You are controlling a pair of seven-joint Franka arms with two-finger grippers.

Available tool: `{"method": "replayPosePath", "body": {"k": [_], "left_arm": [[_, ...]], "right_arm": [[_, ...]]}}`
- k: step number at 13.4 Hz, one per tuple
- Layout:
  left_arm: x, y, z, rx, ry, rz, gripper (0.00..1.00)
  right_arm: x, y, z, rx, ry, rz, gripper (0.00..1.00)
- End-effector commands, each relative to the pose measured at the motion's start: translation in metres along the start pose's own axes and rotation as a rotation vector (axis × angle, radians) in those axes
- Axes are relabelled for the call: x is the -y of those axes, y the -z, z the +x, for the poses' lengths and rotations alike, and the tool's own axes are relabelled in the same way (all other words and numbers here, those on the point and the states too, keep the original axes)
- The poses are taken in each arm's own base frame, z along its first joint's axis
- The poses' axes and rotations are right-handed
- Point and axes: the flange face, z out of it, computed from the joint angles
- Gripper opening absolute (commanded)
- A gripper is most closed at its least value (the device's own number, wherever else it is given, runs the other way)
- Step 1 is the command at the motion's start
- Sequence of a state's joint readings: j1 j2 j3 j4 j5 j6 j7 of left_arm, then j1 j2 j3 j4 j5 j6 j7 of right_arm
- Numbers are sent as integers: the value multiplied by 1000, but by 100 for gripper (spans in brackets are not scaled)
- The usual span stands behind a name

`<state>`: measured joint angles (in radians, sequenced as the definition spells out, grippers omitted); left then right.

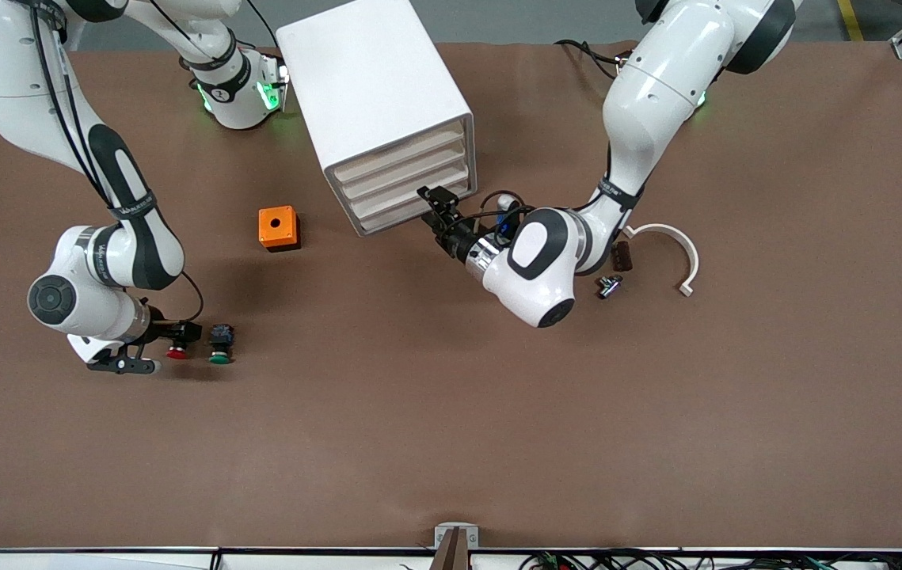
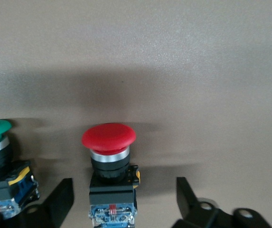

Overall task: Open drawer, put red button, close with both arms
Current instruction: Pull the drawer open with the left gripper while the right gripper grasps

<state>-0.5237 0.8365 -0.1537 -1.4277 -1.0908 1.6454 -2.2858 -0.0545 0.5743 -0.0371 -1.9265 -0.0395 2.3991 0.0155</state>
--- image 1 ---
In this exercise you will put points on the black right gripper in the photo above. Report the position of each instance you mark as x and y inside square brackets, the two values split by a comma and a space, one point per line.
[168, 331]

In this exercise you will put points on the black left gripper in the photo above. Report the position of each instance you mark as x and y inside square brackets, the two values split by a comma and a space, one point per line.
[455, 237]

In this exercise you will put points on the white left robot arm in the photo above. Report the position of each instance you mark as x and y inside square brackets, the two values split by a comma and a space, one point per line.
[656, 87]

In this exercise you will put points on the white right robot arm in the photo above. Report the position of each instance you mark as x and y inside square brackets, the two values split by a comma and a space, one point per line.
[15, 71]

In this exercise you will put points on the green push button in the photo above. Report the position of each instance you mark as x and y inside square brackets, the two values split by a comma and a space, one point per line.
[221, 344]

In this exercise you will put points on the orange box with hole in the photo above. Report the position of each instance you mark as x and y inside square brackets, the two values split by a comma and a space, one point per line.
[284, 226]

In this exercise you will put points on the brown terminal block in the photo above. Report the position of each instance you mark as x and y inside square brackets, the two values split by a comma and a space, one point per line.
[625, 260]

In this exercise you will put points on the silver metal switch part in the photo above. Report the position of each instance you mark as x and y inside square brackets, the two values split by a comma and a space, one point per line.
[609, 286]

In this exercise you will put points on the white curved bracket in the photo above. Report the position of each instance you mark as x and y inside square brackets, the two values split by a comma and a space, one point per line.
[684, 245]

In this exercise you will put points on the white table edge rail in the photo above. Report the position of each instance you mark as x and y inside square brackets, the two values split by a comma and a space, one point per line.
[86, 560]

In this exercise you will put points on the grey metal mounting bracket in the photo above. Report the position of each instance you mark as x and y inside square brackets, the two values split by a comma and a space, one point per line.
[443, 532]

